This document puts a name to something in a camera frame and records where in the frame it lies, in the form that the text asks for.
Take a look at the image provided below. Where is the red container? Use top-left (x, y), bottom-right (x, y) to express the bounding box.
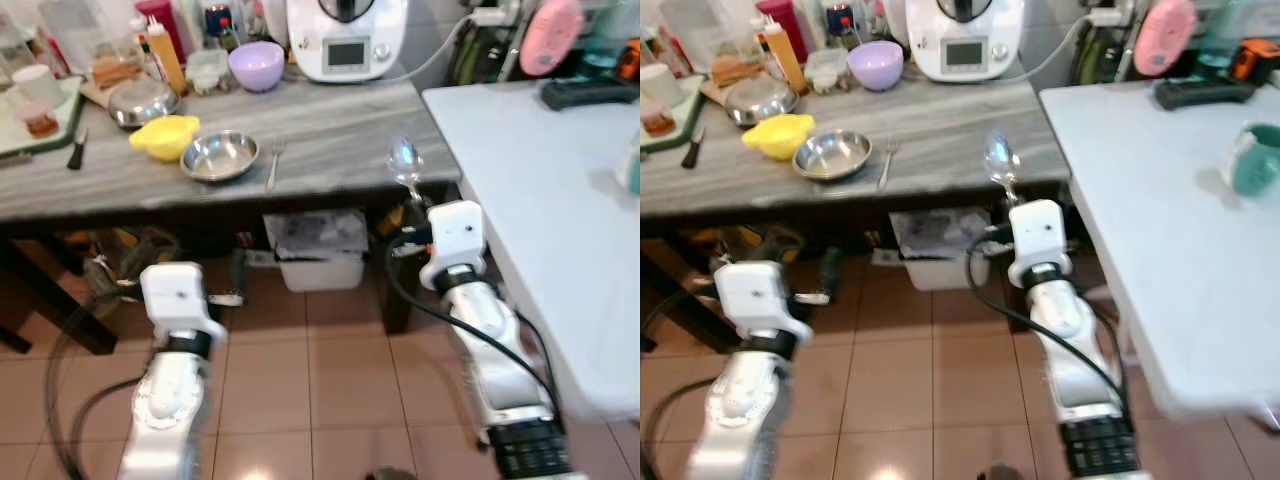
top-left (134, 0), bottom-right (190, 63)
top-left (756, 0), bottom-right (810, 57)

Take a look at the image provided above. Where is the green rimmed tray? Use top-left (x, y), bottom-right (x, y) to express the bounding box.
top-left (640, 74), bottom-right (707, 154)
top-left (0, 74), bottom-right (87, 160)

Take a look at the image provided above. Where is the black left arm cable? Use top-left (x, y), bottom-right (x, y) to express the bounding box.
top-left (640, 285), bottom-right (731, 480)
top-left (43, 285), bottom-right (153, 480)

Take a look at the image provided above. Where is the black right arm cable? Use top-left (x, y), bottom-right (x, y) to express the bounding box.
top-left (384, 226), bottom-right (563, 426)
top-left (964, 224), bottom-right (1136, 426)

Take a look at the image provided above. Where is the shiny metal spoon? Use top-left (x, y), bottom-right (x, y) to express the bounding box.
top-left (982, 132), bottom-right (1022, 207)
top-left (387, 137), bottom-right (427, 207)

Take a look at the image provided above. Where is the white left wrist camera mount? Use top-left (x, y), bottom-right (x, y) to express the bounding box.
top-left (139, 262), bottom-right (229, 347)
top-left (714, 261), bottom-right (814, 347)

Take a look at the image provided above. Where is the black flat device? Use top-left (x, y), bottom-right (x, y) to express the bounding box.
top-left (539, 78), bottom-right (640, 112)
top-left (1154, 78), bottom-right (1257, 112)

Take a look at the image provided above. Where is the wooden board with bread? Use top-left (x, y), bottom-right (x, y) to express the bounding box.
top-left (79, 54), bottom-right (152, 107)
top-left (699, 54), bottom-right (767, 105)

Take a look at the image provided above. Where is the white kitchen machine with display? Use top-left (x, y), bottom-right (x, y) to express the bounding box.
top-left (906, 0), bottom-right (1027, 84)
top-left (286, 0), bottom-right (410, 84)

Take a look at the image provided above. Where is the grey wooden table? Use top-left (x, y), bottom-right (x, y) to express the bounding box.
top-left (640, 75), bottom-right (1073, 355)
top-left (0, 75), bottom-right (463, 357)

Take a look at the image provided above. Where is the purple plastic bowl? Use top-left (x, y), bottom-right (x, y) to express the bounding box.
top-left (847, 40), bottom-right (906, 93)
top-left (227, 41), bottom-right (287, 94)

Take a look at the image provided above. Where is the white cup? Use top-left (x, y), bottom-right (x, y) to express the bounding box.
top-left (640, 62), bottom-right (685, 107)
top-left (11, 64), bottom-right (67, 107)

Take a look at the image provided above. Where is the grey kitchen machine power cable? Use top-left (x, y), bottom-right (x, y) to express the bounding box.
top-left (385, 12), bottom-right (477, 87)
top-left (1005, 12), bottom-right (1096, 86)

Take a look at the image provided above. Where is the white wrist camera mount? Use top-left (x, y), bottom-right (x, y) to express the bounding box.
top-left (1006, 199), bottom-right (1072, 290)
top-left (139, 262), bottom-right (229, 347)
top-left (418, 201), bottom-right (489, 292)
top-left (714, 261), bottom-right (814, 347)

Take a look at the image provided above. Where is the white folding table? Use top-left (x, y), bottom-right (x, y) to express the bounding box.
top-left (421, 80), bottom-right (641, 423)
top-left (1039, 78), bottom-right (1280, 421)

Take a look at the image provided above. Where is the deep steel bowl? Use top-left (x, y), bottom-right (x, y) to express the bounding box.
top-left (724, 77), bottom-right (799, 129)
top-left (107, 79), bottom-right (182, 130)

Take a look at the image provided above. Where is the white storage bin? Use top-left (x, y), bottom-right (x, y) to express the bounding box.
top-left (888, 207), bottom-right (992, 292)
top-left (263, 209), bottom-right (370, 294)

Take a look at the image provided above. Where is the teal transparent container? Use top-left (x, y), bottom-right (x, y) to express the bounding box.
top-left (1195, 0), bottom-right (1280, 71)
top-left (580, 0), bottom-right (641, 73)

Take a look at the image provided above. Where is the clear plastic tub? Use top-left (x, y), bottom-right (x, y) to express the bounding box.
top-left (184, 49), bottom-right (234, 97)
top-left (804, 47), bottom-right (852, 95)

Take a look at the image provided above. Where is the pink oval object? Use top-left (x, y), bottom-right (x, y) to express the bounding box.
top-left (1132, 0), bottom-right (1199, 78)
top-left (518, 0), bottom-right (586, 78)

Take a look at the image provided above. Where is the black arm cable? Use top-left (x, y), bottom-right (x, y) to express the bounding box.
top-left (964, 224), bottom-right (1136, 426)
top-left (384, 226), bottom-right (563, 426)
top-left (640, 285), bottom-right (731, 480)
top-left (43, 285), bottom-right (153, 480)

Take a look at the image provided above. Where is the shallow steel bowl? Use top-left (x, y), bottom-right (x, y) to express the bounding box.
top-left (179, 130), bottom-right (261, 184)
top-left (791, 128), bottom-right (874, 183)

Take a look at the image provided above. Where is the small glass with brown contents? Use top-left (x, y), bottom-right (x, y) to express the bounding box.
top-left (21, 99), bottom-right (62, 140)
top-left (644, 99), bottom-right (680, 139)

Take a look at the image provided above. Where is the yellow plastic bowl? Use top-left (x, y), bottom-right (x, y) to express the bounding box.
top-left (129, 114), bottom-right (202, 164)
top-left (741, 113), bottom-right (817, 162)

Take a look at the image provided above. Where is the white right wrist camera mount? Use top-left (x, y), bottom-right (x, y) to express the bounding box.
top-left (418, 201), bottom-right (489, 292)
top-left (1006, 199), bottom-right (1072, 290)

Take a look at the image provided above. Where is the green ceramic mug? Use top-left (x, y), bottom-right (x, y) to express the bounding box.
top-left (1221, 121), bottom-right (1280, 199)

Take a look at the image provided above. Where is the metal fork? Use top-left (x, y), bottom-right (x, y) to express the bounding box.
top-left (877, 136), bottom-right (900, 192)
top-left (264, 139), bottom-right (287, 194)

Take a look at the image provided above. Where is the dark jar with blue label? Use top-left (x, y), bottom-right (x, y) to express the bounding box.
top-left (824, 2), bottom-right (859, 45)
top-left (202, 2), bottom-right (237, 47)

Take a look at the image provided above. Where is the orange sauce bottle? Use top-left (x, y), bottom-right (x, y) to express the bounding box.
top-left (144, 18), bottom-right (190, 99)
top-left (764, 18), bottom-right (809, 97)

